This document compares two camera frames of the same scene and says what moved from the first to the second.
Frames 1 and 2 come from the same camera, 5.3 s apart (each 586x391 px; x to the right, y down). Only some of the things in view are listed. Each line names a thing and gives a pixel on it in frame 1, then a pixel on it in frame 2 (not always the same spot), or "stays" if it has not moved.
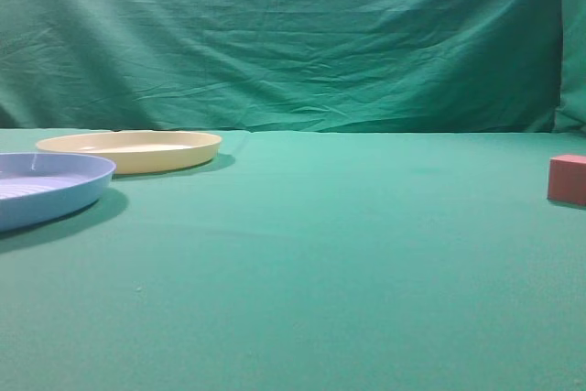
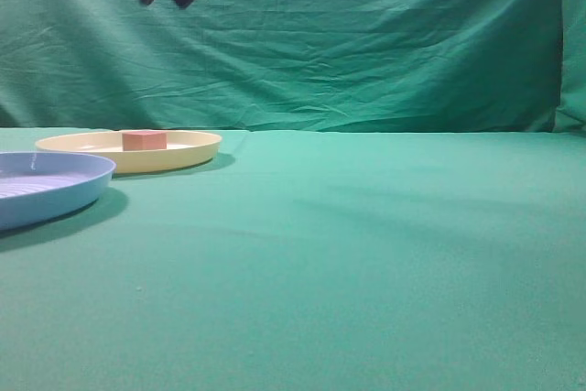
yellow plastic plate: x=140 y=152 stays
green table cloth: x=308 y=261 stays
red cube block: x=567 y=179 to x=144 y=140
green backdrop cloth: x=294 y=41 stays
